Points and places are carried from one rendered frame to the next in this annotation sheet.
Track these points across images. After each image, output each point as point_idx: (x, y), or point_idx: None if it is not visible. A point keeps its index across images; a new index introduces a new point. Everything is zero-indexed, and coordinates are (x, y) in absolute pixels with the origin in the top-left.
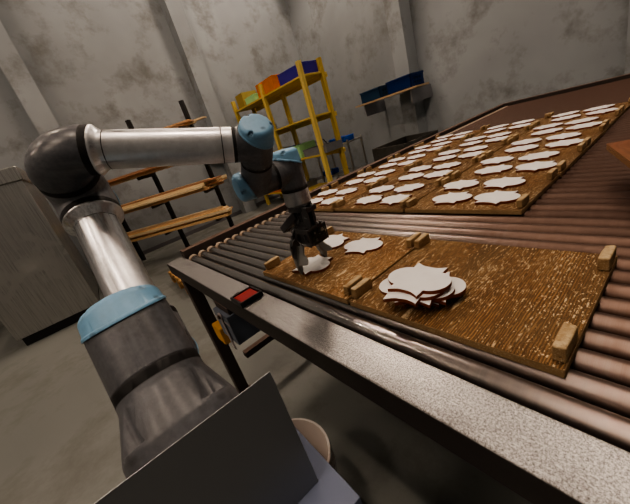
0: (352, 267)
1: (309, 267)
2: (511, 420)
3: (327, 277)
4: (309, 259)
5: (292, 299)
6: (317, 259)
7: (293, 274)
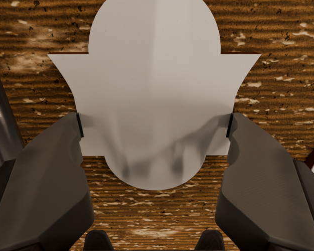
0: (191, 237)
1: (121, 129)
2: None
3: (116, 216)
4: (189, 49)
5: None
6: (200, 103)
7: (48, 72)
